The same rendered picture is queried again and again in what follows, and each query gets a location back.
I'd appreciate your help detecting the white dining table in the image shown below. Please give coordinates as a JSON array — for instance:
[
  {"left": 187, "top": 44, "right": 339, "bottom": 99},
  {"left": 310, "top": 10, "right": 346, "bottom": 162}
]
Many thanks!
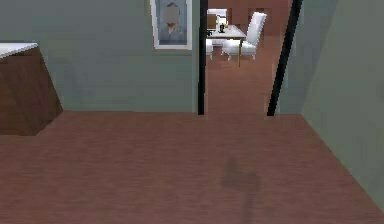
[{"left": 206, "top": 24, "right": 248, "bottom": 68}]

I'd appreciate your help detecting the white framed portrait picture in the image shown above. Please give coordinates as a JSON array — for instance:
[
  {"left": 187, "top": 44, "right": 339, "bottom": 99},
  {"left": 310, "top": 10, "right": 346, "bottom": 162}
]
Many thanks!
[{"left": 149, "top": 0, "right": 194, "bottom": 51}]

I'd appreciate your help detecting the brown cabinet with white top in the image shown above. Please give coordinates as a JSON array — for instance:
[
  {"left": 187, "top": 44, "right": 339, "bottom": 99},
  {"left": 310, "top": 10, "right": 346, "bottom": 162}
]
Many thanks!
[{"left": 0, "top": 41, "right": 64, "bottom": 137}]

